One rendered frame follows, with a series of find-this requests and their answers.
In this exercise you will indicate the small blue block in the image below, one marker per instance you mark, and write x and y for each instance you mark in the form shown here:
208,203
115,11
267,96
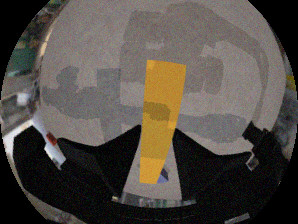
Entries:
163,176

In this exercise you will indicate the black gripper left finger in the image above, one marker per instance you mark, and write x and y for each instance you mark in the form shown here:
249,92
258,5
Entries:
111,160

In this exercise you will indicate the orange bar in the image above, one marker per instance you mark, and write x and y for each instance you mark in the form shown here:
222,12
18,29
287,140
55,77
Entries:
164,85

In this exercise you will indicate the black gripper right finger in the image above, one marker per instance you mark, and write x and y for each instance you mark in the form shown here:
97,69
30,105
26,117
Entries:
198,167

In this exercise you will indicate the small red block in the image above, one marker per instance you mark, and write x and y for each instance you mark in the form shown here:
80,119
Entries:
51,138

